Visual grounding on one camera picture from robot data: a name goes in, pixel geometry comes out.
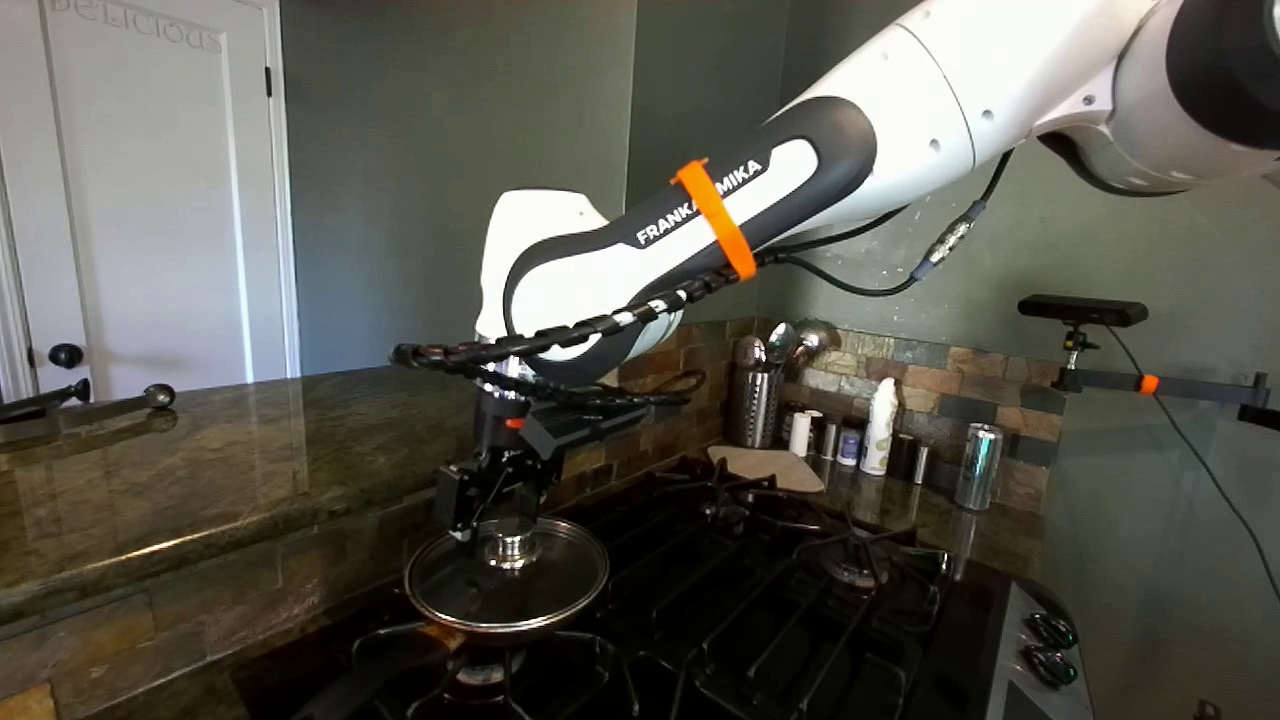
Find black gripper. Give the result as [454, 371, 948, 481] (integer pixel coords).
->
[440, 446, 552, 544]

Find glass lid with steel knob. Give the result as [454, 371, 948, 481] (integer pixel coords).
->
[401, 518, 617, 636]

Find black ladder-shaped stove grate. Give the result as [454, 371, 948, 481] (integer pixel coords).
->
[572, 525, 995, 688]

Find black gas stove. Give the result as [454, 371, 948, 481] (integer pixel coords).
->
[286, 457, 1096, 720]

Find black stove control knob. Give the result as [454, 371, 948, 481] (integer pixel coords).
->
[1022, 606, 1085, 654]
[1022, 650, 1085, 694]

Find black frying pan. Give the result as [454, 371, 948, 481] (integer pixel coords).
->
[286, 585, 617, 720]

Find steel utensil holder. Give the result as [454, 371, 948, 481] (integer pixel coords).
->
[724, 316, 839, 451]

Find small white shaker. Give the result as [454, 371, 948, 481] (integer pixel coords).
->
[783, 406, 826, 466]

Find metal rod with ball end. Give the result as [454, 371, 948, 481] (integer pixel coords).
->
[59, 379, 181, 423]

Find small blue-labelled jar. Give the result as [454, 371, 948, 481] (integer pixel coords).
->
[832, 420, 867, 472]

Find dark round burner cap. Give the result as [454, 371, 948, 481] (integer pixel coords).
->
[815, 537, 893, 593]

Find tall white bottle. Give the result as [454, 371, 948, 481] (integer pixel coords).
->
[858, 371, 904, 484]

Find small dark shaker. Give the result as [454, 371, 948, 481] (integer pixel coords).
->
[887, 427, 936, 487]

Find white panelled door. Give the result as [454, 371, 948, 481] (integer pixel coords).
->
[0, 0, 304, 406]

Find silver drink can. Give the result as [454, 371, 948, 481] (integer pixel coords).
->
[954, 420, 1009, 518]

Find black segmented cable conduit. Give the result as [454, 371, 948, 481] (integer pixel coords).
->
[388, 273, 731, 412]

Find black wire burner grate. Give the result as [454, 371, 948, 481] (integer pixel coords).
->
[697, 477, 983, 598]
[348, 621, 936, 720]

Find orange strap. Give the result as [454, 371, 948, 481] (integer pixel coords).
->
[668, 158, 763, 286]

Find black handled tool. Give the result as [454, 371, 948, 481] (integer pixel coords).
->
[0, 377, 96, 427]

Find thin black cable with connector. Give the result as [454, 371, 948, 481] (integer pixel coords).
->
[762, 146, 1022, 305]

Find black bar-shaped camera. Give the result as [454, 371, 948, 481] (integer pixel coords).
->
[1018, 292, 1152, 332]

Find black camera cable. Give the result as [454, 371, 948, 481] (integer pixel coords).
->
[1102, 325, 1280, 609]

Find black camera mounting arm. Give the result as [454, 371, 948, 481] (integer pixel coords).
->
[1048, 325, 1280, 434]

